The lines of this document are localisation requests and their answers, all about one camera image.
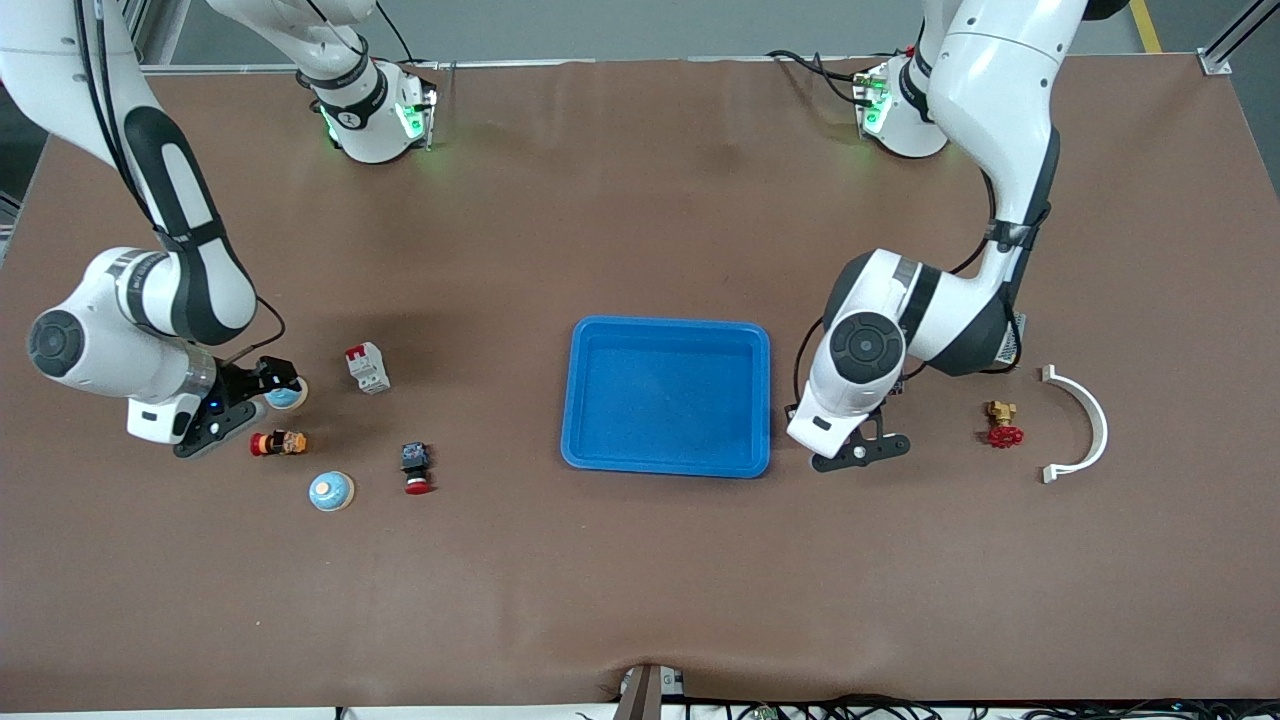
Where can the red mushroom button black base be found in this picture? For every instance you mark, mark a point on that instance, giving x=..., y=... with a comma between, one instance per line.
x=415, y=458

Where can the red emergency button orange base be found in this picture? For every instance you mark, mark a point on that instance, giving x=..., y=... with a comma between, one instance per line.
x=280, y=443

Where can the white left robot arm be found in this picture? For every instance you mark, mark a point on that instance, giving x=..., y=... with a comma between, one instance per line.
x=1000, y=100

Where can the white curved plastic bracket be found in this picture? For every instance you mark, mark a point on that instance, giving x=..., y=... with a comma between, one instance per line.
x=1103, y=430

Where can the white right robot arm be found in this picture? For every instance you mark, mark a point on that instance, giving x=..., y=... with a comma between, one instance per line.
x=100, y=350

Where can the metal mesh power supply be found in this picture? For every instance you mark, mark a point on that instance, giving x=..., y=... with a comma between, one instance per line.
x=1014, y=345

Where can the white circuit breaker red switch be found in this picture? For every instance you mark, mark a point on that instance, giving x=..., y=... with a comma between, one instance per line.
x=368, y=370

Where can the aluminium frame profile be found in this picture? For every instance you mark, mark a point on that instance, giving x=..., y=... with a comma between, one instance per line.
x=1214, y=64

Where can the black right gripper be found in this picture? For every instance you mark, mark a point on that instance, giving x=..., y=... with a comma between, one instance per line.
x=238, y=381

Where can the brass valve red handwheel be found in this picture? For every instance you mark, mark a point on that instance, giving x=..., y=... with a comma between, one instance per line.
x=1005, y=437

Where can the blue plastic tray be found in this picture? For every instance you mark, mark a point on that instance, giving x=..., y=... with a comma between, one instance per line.
x=670, y=400

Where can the light blue call bell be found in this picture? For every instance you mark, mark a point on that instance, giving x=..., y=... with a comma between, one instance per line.
x=287, y=399
x=331, y=492

